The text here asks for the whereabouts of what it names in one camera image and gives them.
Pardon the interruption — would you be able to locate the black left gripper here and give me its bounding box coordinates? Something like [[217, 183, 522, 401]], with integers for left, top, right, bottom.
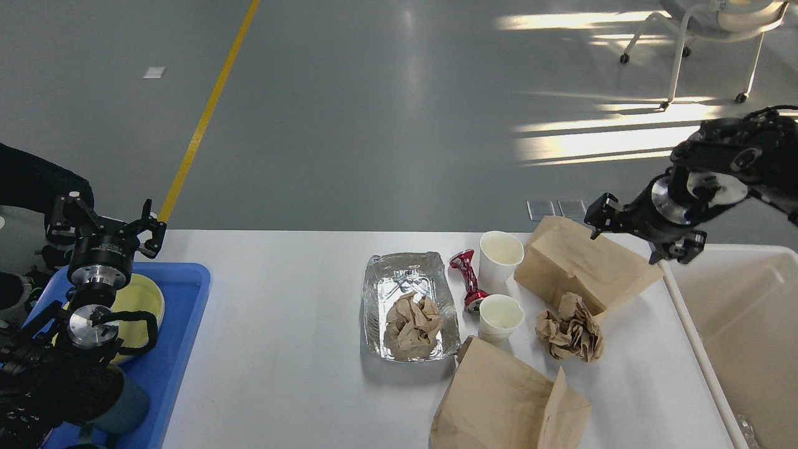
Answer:
[[45, 191, 167, 286]]

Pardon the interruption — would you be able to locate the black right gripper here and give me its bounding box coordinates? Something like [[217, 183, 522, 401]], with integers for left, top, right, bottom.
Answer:
[[584, 175, 708, 265]]

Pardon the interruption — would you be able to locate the yellow plate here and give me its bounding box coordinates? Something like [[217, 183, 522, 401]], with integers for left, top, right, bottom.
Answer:
[[53, 274, 166, 366]]

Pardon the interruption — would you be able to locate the brown paper ball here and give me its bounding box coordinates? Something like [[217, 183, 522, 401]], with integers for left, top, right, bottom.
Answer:
[[535, 292, 605, 363]]

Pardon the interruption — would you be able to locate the white paper cup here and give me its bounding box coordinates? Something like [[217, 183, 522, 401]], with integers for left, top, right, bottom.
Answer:
[[478, 294, 526, 343], [477, 231, 525, 292]]

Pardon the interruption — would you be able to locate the white paper cup front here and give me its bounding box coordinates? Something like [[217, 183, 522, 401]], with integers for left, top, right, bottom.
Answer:
[[478, 294, 526, 343]]

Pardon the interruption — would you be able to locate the dark green mug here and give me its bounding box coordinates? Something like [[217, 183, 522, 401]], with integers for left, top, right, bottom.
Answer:
[[76, 366, 150, 448]]

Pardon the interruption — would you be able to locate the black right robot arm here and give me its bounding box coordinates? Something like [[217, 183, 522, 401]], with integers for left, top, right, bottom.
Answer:
[[584, 105, 797, 264]]

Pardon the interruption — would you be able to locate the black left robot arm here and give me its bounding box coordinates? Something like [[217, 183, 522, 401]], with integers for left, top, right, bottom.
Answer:
[[2, 191, 167, 448]]

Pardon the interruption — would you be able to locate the blue plastic tray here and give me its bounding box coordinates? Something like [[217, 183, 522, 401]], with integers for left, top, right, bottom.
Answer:
[[44, 262, 211, 448]]

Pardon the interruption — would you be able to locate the small grey floor plate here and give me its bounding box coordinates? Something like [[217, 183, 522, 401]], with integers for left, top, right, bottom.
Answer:
[[526, 201, 558, 221]]

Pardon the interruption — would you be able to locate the white plastic bin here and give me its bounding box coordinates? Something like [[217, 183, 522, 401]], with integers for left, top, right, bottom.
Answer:
[[659, 244, 797, 448]]

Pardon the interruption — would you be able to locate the crushed red can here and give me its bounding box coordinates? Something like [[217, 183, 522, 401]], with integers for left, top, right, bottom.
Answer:
[[448, 248, 489, 314]]

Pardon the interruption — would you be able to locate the white rolling chair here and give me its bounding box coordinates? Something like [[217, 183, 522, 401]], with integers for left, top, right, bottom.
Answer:
[[619, 1, 790, 111]]

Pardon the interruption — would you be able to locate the large brown paper bag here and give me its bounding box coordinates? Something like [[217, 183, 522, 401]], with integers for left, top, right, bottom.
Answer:
[[428, 336, 592, 448]]

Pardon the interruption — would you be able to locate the crumpled brown paper in tray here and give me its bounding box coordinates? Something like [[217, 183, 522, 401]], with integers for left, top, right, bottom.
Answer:
[[385, 293, 443, 359]]

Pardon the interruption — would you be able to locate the aluminium foil tray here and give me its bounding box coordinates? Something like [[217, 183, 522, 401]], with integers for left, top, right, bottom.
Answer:
[[361, 252, 461, 363]]

